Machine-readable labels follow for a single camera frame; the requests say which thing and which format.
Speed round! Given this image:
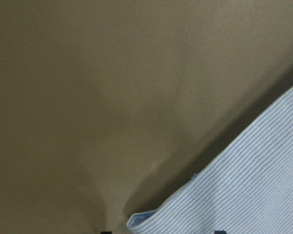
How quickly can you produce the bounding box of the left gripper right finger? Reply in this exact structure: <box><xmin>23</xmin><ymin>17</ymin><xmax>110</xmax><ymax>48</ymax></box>
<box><xmin>214</xmin><ymin>230</ymin><xmax>227</xmax><ymax>234</ymax></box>

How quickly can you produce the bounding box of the light blue striped dress shirt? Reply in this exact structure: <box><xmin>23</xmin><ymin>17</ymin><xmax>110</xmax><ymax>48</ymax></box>
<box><xmin>126</xmin><ymin>87</ymin><xmax>293</xmax><ymax>234</ymax></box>

